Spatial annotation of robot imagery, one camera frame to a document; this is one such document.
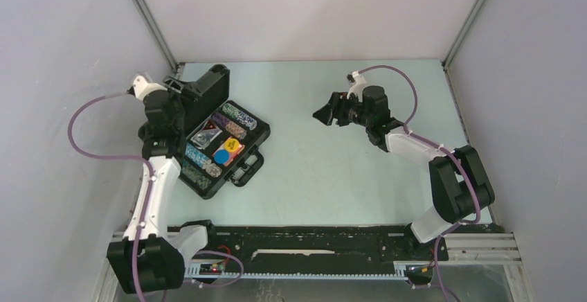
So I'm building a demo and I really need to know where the yellow big blind button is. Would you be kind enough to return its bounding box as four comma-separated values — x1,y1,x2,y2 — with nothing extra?
224,137,241,153

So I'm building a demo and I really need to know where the black poker set case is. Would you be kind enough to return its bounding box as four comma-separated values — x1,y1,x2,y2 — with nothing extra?
163,64,271,199

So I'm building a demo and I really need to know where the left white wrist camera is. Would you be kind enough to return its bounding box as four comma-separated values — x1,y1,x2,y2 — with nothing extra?
128,73,167,101

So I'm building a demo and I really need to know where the red playing card deck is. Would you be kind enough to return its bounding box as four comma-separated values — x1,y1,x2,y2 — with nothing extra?
213,137,245,167

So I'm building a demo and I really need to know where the all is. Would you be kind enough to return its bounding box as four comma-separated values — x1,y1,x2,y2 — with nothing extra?
198,120,222,140

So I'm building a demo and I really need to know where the purple and orange chip stack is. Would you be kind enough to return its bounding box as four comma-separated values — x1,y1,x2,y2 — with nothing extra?
212,112,247,140

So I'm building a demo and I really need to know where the clear round dealer button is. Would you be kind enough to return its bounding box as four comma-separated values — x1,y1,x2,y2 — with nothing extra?
190,132,213,149

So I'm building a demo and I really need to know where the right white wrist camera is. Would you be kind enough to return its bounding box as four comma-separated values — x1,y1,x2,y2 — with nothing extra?
347,71,368,102

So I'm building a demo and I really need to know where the blue round chip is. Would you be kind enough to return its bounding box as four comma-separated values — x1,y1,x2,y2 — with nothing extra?
213,149,231,165

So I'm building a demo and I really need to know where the blue playing card deck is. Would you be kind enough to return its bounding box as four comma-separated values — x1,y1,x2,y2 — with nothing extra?
190,118,222,150

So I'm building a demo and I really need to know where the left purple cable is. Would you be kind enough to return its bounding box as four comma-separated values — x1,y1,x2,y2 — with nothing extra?
67,91,244,302

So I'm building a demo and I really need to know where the light blue chip stack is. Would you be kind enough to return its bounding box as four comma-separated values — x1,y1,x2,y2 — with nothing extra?
185,143,212,170

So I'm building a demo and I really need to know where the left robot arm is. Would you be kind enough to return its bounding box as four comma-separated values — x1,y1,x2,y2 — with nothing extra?
107,73,219,298

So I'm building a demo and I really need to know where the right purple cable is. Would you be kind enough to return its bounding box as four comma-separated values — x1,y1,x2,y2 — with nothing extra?
357,64,482,302

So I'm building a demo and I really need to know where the white poker chip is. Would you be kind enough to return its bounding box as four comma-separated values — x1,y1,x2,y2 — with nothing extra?
205,163,222,178

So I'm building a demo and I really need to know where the teal green chip stack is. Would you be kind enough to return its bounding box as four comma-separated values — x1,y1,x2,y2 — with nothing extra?
181,161,212,190

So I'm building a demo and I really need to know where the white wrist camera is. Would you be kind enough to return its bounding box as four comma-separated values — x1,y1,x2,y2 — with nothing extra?
128,73,167,101
347,71,368,102

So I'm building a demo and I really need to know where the purple cable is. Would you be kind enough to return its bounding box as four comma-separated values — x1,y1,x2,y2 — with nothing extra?
67,91,244,302
357,64,482,302

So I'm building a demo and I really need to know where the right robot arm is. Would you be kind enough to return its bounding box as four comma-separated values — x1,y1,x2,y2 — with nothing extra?
312,85,495,259

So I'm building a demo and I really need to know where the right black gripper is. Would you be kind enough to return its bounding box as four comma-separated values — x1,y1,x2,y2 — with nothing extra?
313,91,373,127

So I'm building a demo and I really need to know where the green and blue chip stack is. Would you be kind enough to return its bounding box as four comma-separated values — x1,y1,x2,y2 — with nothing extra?
222,103,258,130

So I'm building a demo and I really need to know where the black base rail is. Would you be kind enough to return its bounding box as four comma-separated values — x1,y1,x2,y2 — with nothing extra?
185,225,449,280

